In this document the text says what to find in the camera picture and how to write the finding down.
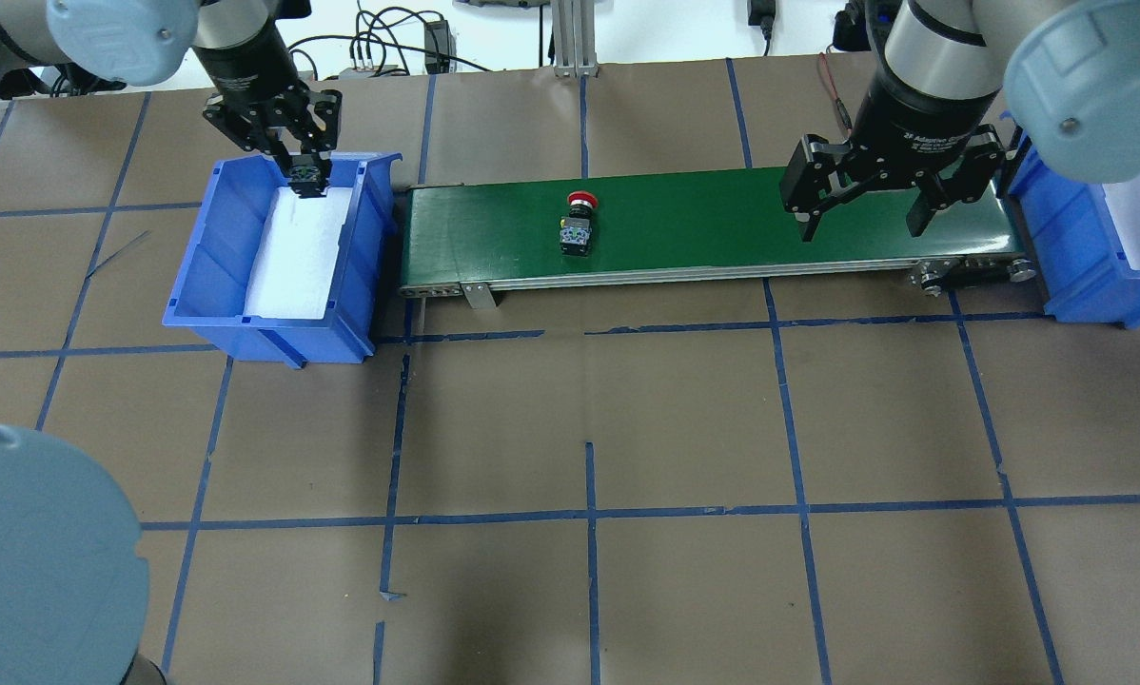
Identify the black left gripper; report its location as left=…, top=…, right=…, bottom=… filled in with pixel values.
left=202, top=84, right=343, bottom=198

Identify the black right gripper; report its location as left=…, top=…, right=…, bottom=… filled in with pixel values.
left=779, top=125, right=1005, bottom=243

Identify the red mushroom push button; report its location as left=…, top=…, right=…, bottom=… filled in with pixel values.
left=559, top=190, right=599, bottom=256

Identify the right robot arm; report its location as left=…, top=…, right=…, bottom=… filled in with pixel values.
left=779, top=1, right=1140, bottom=242

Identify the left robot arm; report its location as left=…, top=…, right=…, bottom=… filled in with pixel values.
left=0, top=1, right=341, bottom=684

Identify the white foam pad left bin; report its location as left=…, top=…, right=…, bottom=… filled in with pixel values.
left=244, top=186, right=352, bottom=321

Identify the left blue plastic bin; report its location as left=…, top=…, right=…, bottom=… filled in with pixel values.
left=162, top=152, right=402, bottom=368

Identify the blue plastic bin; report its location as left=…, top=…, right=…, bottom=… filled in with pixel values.
left=1009, top=145, right=1140, bottom=328
left=162, top=152, right=402, bottom=368

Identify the green conveyor belt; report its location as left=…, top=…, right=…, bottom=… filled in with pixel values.
left=399, top=168, right=1039, bottom=308

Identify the black power adapter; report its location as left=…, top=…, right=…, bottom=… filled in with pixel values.
left=423, top=19, right=456, bottom=74

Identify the right blue plastic bin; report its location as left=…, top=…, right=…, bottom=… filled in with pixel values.
left=1009, top=145, right=1140, bottom=328

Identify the aluminium frame post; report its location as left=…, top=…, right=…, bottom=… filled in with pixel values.
left=551, top=0, right=599, bottom=79

